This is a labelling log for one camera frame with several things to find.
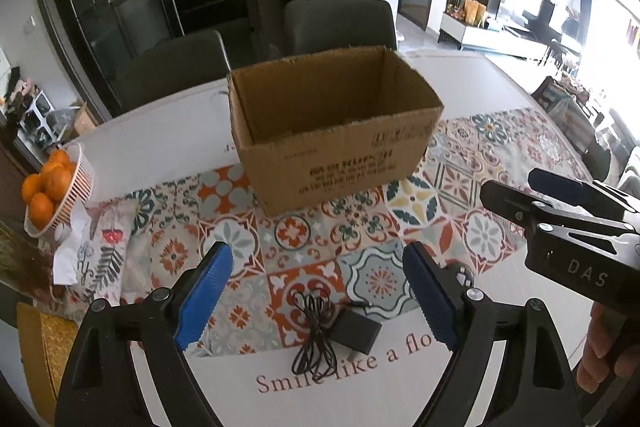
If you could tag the orange fruit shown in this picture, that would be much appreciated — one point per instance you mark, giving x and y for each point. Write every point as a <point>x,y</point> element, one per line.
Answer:
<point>30,187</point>
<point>59,156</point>
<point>40,210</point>
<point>56,182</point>

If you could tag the patterned tile tablecloth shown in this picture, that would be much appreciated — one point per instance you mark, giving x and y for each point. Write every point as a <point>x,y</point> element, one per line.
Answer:
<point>174,162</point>

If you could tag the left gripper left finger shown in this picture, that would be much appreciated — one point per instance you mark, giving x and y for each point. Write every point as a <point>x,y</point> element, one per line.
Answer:
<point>100,386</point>

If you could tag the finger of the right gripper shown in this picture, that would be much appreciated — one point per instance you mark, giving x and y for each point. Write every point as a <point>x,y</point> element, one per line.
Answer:
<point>599,199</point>
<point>547,225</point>

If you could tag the dark chair left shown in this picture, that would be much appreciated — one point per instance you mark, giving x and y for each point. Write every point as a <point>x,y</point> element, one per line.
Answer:
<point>173,66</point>

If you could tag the white basket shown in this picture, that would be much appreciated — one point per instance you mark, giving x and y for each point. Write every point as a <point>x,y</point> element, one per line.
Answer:
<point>80,190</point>

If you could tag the black power adapter with cable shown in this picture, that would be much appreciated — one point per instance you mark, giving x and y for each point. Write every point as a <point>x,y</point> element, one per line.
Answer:
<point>328,325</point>

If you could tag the white shoe rack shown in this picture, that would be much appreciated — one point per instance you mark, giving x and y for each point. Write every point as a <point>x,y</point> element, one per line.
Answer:
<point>37,121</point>

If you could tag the dark chair right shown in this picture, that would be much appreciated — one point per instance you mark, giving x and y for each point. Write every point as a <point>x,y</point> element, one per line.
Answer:
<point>312,26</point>

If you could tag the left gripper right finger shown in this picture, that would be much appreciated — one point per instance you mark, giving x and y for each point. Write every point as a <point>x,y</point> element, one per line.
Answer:
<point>535,386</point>

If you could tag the white TV console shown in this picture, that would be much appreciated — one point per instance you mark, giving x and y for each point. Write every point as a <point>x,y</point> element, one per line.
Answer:
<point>502,42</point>

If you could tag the right hand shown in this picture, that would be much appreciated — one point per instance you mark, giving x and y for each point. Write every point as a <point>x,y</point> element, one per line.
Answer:
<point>604,328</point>

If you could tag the brown cardboard box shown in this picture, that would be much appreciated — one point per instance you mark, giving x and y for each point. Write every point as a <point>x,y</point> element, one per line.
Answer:
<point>311,128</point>

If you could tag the dark chair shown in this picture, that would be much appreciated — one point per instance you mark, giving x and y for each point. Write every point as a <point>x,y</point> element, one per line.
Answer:
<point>173,66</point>
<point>312,26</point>

